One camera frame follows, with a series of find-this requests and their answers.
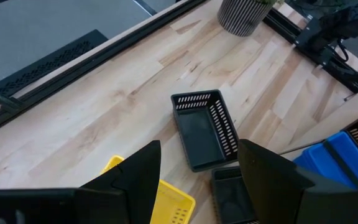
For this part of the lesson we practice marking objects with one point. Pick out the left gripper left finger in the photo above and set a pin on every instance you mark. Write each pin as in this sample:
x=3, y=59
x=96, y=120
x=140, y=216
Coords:
x=129, y=193

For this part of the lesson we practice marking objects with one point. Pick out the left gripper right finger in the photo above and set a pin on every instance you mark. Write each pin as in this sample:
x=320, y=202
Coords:
x=275, y=193

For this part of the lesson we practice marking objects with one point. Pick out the yellow plastic basket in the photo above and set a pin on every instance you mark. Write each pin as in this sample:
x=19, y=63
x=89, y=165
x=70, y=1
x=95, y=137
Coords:
x=172, y=205

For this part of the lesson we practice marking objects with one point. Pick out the blue plastic basket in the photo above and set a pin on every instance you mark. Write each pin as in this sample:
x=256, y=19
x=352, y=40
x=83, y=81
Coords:
x=312, y=161

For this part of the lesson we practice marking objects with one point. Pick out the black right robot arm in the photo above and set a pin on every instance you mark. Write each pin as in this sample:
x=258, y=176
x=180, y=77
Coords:
x=346, y=23

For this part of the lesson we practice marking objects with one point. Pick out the black floor vent grille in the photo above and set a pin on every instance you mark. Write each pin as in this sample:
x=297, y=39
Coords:
x=48, y=62

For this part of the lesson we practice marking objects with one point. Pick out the green plant in striped pot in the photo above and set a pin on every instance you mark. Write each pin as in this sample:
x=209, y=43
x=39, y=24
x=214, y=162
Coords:
x=244, y=15

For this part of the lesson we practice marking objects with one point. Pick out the black aluminium table frame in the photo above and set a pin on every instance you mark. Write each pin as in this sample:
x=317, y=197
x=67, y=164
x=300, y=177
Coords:
x=73, y=72

